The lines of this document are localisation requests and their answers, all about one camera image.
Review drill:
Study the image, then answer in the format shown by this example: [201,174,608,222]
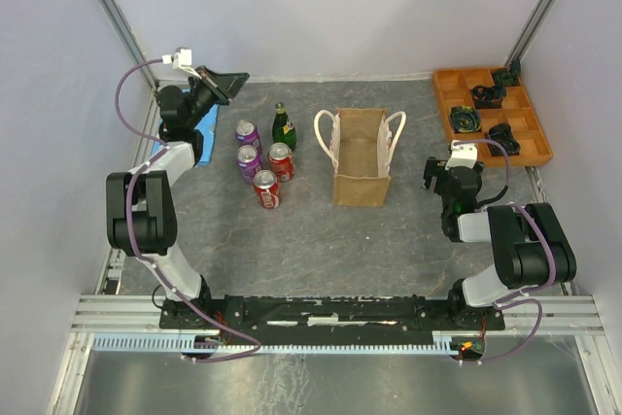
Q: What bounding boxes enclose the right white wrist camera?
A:
[445,140,478,170]

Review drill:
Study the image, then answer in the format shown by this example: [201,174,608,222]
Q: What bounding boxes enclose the purple soda can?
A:
[235,120,261,152]
[236,145,262,185]

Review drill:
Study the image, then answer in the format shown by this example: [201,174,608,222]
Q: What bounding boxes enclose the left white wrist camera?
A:
[161,47,201,79]

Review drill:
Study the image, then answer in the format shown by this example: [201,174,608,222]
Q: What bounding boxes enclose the rolled black sock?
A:
[486,122,521,156]

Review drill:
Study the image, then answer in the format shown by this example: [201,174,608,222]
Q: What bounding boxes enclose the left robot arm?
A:
[106,66,250,328]

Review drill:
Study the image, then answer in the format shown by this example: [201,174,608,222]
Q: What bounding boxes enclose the aluminium frame rail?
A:
[71,295,604,335]

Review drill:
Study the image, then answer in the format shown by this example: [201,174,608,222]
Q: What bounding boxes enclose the red soda can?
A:
[268,143,294,182]

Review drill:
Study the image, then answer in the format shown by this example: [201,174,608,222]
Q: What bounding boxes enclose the rolled dark sock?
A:
[491,58,522,87]
[470,86,506,110]

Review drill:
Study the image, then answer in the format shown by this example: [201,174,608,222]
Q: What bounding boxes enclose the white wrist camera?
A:
[161,47,201,79]
[445,140,478,170]

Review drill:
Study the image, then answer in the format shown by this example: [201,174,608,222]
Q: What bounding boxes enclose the silver top soda can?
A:
[253,170,281,209]

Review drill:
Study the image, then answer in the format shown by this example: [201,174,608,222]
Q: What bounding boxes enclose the purple cable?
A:
[114,56,262,364]
[466,138,559,366]

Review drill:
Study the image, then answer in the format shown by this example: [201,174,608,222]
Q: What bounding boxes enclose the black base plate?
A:
[158,294,506,346]

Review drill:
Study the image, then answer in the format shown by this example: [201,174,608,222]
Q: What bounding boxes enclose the green glass bottle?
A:
[271,102,297,152]

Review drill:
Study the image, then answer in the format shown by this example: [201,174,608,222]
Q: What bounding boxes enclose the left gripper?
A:
[188,65,251,128]

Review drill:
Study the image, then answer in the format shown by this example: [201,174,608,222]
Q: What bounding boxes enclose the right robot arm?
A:
[423,156,577,329]

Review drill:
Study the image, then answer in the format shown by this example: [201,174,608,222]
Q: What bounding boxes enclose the orange wooden divider tray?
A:
[432,67,553,167]

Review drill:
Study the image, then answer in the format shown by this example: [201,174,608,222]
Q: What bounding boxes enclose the rolled blue yellow sock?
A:
[449,106,482,134]

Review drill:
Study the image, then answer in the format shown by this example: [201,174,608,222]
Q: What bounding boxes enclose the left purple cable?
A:
[114,56,262,364]

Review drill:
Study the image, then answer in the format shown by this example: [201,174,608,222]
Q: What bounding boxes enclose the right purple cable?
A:
[466,138,559,366]

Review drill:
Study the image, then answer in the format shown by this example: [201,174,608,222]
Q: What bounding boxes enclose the blue patterned cloth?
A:
[150,106,219,170]

